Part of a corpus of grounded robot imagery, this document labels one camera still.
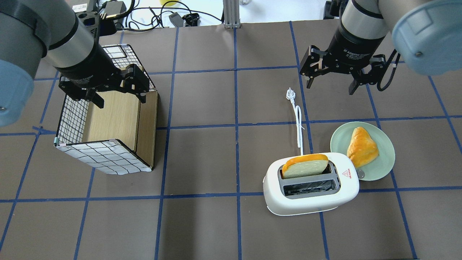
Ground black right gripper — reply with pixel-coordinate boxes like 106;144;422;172
299;27;386;95

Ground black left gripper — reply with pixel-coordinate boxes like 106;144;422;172
58;43;151;109

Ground white two-slot toaster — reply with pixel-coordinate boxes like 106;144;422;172
263;152;359;216

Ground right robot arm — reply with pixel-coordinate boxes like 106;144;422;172
299;0;462;95

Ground toast slice in toaster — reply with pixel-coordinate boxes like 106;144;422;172
282;154;329;179

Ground wooden box with grid cloth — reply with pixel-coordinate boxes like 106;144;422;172
54;44;159;176

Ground golden bread roll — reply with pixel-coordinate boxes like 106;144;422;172
347;127;379;168

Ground light green plate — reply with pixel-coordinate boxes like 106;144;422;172
330;121;395;181

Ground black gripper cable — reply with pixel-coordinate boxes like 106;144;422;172
376;49;401;92

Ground white toaster power cable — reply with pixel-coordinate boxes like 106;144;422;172
286;88;305;156

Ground black cables and adapters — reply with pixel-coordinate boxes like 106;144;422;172
72;0;223;32

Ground aluminium frame post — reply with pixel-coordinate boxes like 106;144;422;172
223;0;241;29

